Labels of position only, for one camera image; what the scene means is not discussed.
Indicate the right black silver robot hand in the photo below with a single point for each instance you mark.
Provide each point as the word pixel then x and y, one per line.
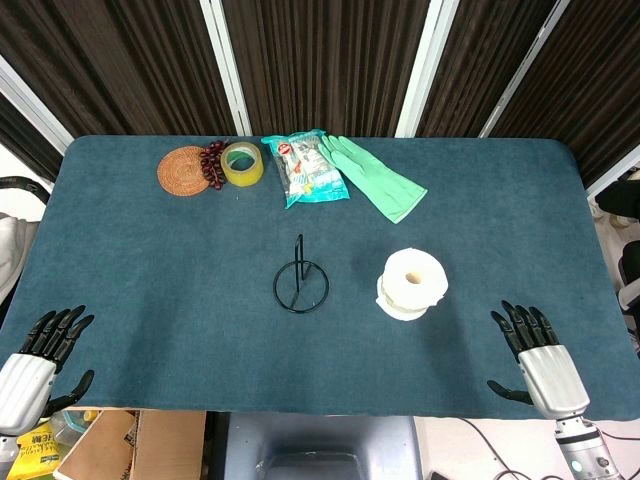
pixel 552 380

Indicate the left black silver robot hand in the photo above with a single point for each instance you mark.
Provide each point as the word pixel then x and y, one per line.
pixel 25 380

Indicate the white paper towel roll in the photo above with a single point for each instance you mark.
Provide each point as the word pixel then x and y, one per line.
pixel 412 290

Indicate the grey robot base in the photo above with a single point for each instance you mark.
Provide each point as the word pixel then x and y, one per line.
pixel 320 447

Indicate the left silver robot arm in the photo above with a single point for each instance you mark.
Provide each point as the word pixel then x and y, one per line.
pixel 6 447

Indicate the clear plastic container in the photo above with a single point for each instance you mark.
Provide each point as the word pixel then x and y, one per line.
pixel 70 427

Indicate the yellow printed bag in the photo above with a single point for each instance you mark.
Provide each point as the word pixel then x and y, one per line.
pixel 35 452

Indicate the black office chair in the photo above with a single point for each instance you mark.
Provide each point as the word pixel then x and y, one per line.
pixel 631 280

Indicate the brown cardboard box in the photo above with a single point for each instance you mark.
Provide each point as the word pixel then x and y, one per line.
pixel 135 445

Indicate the blue table cloth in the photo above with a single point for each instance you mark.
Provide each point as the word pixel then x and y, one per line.
pixel 200 325

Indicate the black curved tube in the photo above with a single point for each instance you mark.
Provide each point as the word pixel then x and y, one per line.
pixel 27 186

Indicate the round woven orange coaster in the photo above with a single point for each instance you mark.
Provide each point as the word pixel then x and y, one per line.
pixel 180 170

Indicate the green rubber glove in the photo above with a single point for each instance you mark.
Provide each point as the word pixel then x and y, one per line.
pixel 372 177

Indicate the dark red grape bunch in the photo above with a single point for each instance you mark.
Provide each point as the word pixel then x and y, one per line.
pixel 212 167

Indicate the yellow packing tape roll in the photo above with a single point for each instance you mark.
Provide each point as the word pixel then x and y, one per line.
pixel 243 172

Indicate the teal plastic snack package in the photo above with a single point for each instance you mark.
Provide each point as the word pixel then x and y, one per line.
pixel 310 170

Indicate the white partition post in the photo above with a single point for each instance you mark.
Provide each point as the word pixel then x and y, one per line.
pixel 522 70
pixel 612 177
pixel 226 65
pixel 30 100
pixel 425 70

